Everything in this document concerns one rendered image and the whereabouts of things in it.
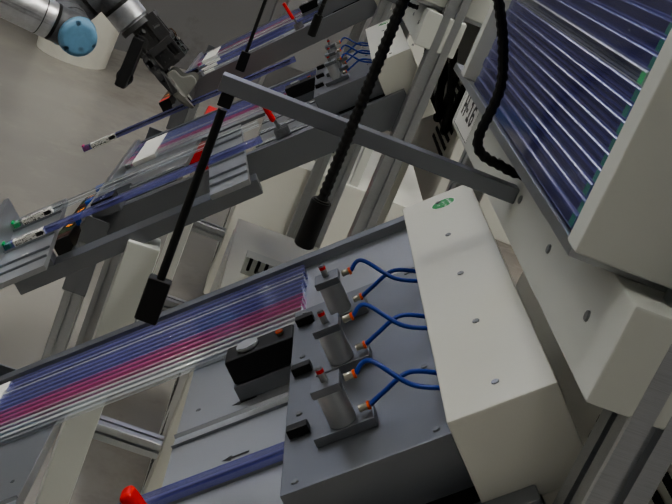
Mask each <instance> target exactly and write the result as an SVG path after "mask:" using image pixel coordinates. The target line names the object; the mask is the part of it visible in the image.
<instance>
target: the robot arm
mask: <svg viewBox="0 0 672 504"><path fill-rule="evenodd" d="M100 12H102V13H103V14H104V15H105V16H106V18H107V19H108V20H109V21H110V23H111V24H112V25H113V26H114V27H115V29H116V30H117V31H118V32H122V36H123V37H124V38H125V39H126V38H127V37H128V36H129V35H131V34H132V33H133V34H134V35H135V36H134V37H133V39H132V41H131V44H130V46H129V49H128V51H127V53H126V56H125V58H124V61H123V63H122V66H121V68H120V70H119V71H118V72H117V74H116V81H115V85H116V86H118V87H120V88H122V89H124V88H126V87H127V86H128V85H130V84H131V83H132V81H133V74H134V72H135V69H136V67H137V64H138V62H139V60H140V58H141V59H143V62H144V64H145V65H146V66H147V68H148V69H149V70H150V72H151V73H152V74H153V75H155V77H156V78H157V79H158V80H159V82H160V83H161V84H162V85H163V86H164V87H165V88H166V89H167V90H168V91H169V92H170V93H171V94H172V95H173V96H174V97H175V98H176V99H177V100H178V101H179V102H180V103H182V104H183V105H184V106H187V107H189V108H191V109H193V108H194V106H196V105H193V104H192V103H191V102H190V100H192V98H191V97H190V95H189V93H190V91H191V90H192V89H193V87H194V86H195V85H196V83H197V82H198V80H199V76H198V74H197V73H196V72H189V73H184V72H183V71H182V70H181V69H180V68H179V67H172V68H171V69H170V67H171V66H174V65H175V64H177V63H178V62H179V61H180V59H182V58H183V57H184V56H185V55H186V54H187V53H188V50H189V48H188V47H187V46H186V45H185V43H184V42H183V41H182V40H181V38H180V37H179V36H178V35H177V33H176V32H175V31H174V30H173V29H172V28H168V27H167V26H166V25H165V23H164V22H163V21H162V20H161V18H160V17H159V16H158V15H159V13H158V12H157V11H156V10H155V9H154V10H153V11H152V12H150V13H149V14H148V13H147V14H145V12H146V9H145V8H144V7H143V5H142V4H141V3H140V2H139V0H55V1H54V0H0V18H2V19H5V20H7V21H9V22H11V23H13V24H15V25H17V26H19V27H21V28H23V29H26V30H28V31H30V32H32V33H34V34H36V35H38V36H40V37H42V38H45V39H47V40H49V41H51V42H53V43H54V44H56V45H59V46H60V47H61V48H62V49H63V50H64V51H65V52H66V53H68V54H69V55H72V56H76V57H81V56H85V55H87V54H89V53H91V52H92V51H93V49H94V48H95V47H96V44H97V32H96V28H95V25H94V24H93V22H92V21H91V20H92V19H94V18H95V17H96V16H97V15H98V14H99V13H100ZM142 29H144V30H145V31H146V33H143V32H142ZM169 29H170V30H171V31H170V30H169Z"/></svg>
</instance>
